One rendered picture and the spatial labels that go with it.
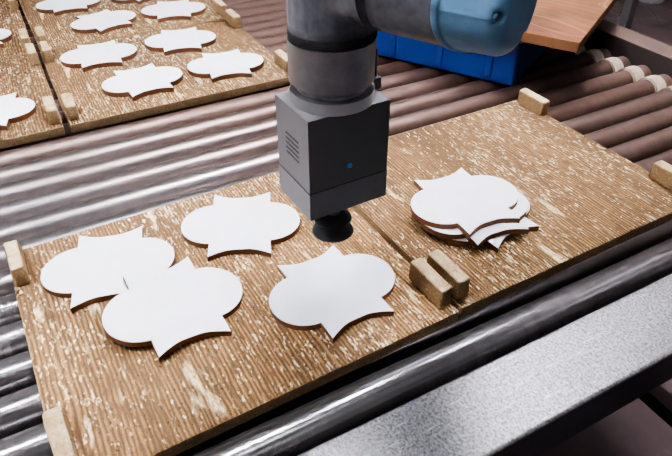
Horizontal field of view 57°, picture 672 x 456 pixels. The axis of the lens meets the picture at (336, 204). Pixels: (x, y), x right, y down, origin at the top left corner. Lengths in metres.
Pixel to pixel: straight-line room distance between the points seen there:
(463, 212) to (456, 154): 0.18
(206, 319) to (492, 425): 0.30
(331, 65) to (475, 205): 0.36
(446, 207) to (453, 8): 0.40
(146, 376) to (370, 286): 0.25
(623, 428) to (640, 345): 1.14
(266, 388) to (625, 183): 0.59
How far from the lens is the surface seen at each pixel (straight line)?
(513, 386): 0.66
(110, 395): 0.64
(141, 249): 0.78
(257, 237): 0.77
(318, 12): 0.49
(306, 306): 0.67
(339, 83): 0.51
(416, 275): 0.70
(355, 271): 0.71
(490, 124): 1.05
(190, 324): 0.67
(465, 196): 0.82
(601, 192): 0.93
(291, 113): 0.54
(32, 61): 1.35
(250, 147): 1.00
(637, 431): 1.89
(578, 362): 0.71
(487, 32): 0.43
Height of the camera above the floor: 1.42
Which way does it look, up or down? 36 degrees down
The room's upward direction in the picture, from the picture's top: straight up
